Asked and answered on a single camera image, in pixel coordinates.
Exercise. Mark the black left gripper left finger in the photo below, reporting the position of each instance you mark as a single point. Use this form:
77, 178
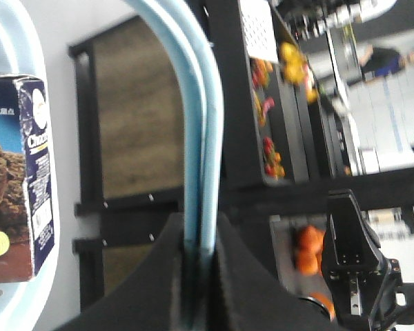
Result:
150, 297

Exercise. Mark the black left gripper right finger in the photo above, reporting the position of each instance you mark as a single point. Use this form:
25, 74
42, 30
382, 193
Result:
246, 293

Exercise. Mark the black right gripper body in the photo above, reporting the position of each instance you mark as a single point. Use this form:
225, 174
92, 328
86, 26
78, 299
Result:
361, 280

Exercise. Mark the chocolate cookie box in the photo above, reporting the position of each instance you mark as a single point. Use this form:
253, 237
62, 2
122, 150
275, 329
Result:
27, 230

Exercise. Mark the light blue plastic basket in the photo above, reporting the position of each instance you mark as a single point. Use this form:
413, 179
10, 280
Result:
198, 77

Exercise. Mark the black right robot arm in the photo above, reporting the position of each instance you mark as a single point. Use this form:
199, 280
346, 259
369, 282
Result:
400, 307

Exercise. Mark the dark wooden display stand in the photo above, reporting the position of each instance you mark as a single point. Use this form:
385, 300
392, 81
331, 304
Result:
126, 150

